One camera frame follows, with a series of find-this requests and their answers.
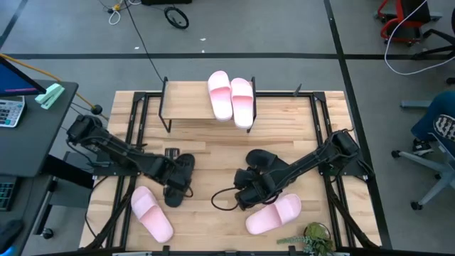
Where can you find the black chair base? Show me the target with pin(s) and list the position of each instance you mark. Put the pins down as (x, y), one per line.
(440, 35)

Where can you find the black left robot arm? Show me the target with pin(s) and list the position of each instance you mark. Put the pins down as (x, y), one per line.
(113, 147)

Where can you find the red and black cart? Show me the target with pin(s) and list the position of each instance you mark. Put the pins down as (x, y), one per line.
(414, 10)

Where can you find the grey desk calculator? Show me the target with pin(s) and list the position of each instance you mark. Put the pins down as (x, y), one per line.
(9, 112)

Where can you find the computer monitor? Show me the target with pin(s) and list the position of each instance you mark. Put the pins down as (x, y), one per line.
(14, 80)

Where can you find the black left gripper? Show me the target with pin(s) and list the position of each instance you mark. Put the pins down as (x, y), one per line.
(161, 170)

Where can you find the black aluminium rig frame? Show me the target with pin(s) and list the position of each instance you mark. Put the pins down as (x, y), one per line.
(316, 110)

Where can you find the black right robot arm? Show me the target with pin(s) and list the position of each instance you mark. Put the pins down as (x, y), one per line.
(320, 153)

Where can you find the black rubber slide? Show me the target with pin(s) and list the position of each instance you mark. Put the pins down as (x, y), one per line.
(261, 158)
(174, 202)

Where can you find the black office desk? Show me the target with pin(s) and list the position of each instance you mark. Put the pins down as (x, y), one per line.
(39, 142)

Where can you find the mint green stapler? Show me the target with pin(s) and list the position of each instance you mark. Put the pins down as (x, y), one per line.
(49, 95)

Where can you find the black round knob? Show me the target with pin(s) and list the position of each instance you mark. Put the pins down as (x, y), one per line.
(96, 109)

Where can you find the wooden shelf with black frame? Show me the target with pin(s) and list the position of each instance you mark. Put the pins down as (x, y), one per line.
(185, 99)

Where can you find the grey office chair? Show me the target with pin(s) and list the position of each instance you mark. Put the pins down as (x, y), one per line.
(437, 170)

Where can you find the potted green succulent plant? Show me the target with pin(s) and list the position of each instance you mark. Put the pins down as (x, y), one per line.
(314, 231)

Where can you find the pink rubber slide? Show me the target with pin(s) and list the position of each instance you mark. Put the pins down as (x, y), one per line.
(153, 217)
(220, 99)
(242, 106)
(270, 215)

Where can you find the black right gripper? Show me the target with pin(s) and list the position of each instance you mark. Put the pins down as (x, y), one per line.
(266, 188)

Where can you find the black keyboard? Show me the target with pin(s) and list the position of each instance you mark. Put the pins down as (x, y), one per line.
(5, 193)

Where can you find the person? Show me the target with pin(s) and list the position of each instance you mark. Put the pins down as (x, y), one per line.
(426, 113)

